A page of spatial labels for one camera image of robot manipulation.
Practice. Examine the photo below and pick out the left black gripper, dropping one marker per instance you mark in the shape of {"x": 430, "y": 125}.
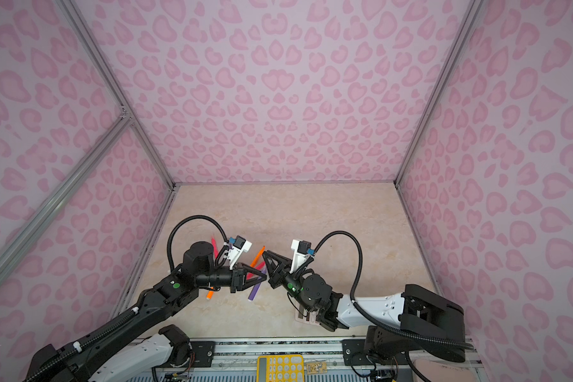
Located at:
{"x": 239, "y": 277}

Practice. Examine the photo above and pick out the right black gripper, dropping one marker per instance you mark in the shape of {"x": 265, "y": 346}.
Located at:
{"x": 278, "y": 277}

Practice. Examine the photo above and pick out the purple highlighter pen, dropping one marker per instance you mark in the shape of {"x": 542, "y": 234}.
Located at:
{"x": 255, "y": 289}

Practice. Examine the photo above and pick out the pink highlighter pen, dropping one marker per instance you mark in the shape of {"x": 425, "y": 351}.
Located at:
{"x": 259, "y": 266}
{"x": 215, "y": 248}

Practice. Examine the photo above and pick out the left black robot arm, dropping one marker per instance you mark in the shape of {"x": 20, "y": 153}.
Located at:
{"x": 81, "y": 359}

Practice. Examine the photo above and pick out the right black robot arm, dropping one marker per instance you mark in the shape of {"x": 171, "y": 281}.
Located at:
{"x": 416, "y": 319}

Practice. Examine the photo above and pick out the orange highlighter pen upper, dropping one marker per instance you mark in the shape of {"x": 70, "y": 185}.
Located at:
{"x": 258, "y": 257}

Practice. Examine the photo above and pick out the pink desk calculator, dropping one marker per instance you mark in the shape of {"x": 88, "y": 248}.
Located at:
{"x": 305, "y": 319}

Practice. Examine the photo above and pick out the yellow calculator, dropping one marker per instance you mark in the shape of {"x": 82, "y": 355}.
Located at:
{"x": 280, "y": 368}

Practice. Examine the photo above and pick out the small brown circuit board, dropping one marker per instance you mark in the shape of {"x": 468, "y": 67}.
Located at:
{"x": 316, "y": 367}

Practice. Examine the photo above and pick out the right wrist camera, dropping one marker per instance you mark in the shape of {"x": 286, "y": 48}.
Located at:
{"x": 302, "y": 251}

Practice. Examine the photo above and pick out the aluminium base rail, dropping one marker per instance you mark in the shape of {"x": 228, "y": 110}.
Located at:
{"x": 235, "y": 359}

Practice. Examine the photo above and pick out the aluminium frame strut left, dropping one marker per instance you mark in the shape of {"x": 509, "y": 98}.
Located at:
{"x": 15, "y": 250}

